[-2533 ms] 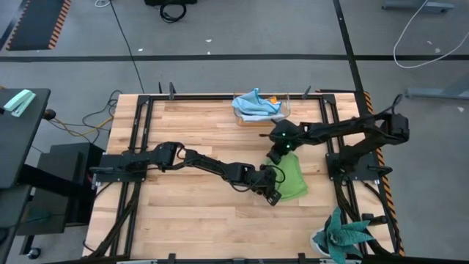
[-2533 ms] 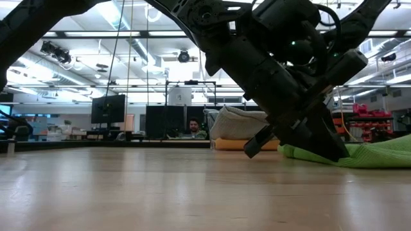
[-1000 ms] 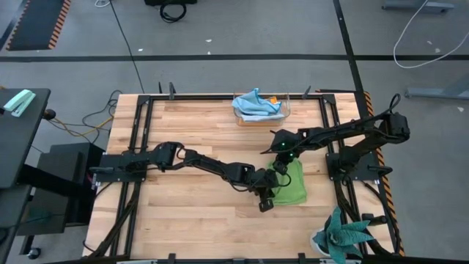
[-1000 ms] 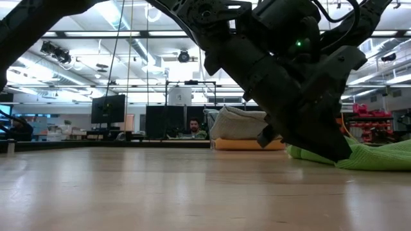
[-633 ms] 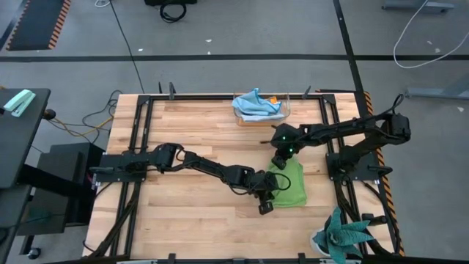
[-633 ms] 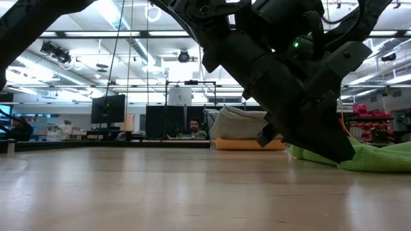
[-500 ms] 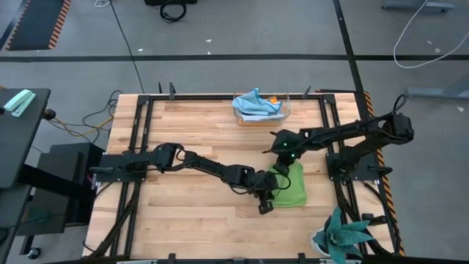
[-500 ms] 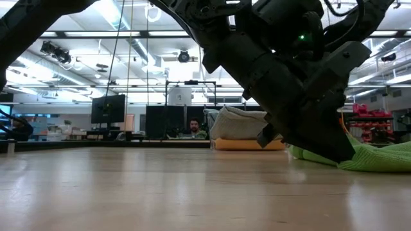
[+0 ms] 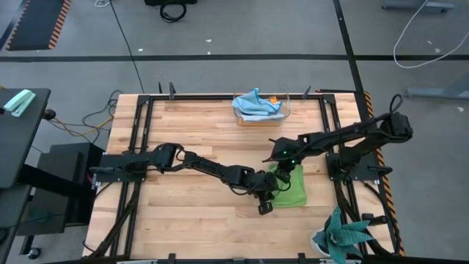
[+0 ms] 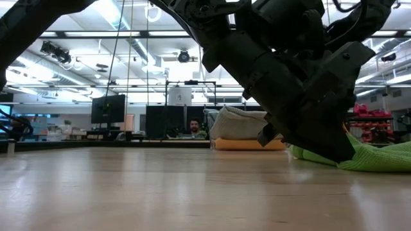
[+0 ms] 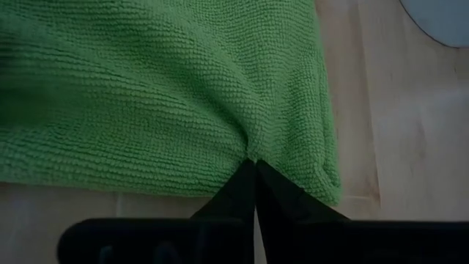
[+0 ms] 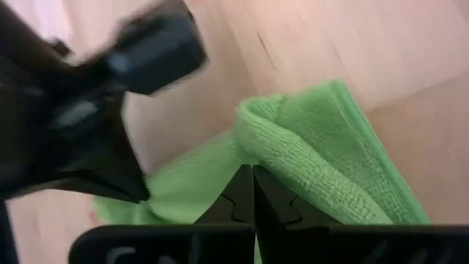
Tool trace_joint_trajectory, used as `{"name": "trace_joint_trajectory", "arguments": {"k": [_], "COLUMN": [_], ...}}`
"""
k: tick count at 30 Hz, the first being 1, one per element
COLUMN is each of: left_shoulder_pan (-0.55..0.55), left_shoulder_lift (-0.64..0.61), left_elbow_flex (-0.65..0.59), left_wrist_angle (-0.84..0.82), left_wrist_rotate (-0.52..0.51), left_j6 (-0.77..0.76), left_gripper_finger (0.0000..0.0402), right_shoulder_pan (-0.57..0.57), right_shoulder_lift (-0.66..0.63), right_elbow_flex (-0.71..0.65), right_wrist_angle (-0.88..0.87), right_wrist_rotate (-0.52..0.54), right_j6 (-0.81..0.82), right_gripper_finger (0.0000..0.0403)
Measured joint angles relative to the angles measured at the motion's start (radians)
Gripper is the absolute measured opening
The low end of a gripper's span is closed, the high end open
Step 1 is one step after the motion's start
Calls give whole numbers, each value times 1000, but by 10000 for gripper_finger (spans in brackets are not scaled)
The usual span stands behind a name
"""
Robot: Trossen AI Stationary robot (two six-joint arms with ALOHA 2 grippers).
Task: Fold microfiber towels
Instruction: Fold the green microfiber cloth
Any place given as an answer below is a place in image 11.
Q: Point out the green microfiber towel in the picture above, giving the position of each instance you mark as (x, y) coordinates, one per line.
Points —
(146, 91)

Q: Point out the teal artificial potted plant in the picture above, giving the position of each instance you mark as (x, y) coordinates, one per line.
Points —
(439, 18)

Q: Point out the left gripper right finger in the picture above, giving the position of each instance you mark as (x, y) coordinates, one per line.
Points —
(286, 216)

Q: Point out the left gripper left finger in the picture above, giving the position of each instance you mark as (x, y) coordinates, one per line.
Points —
(234, 209)

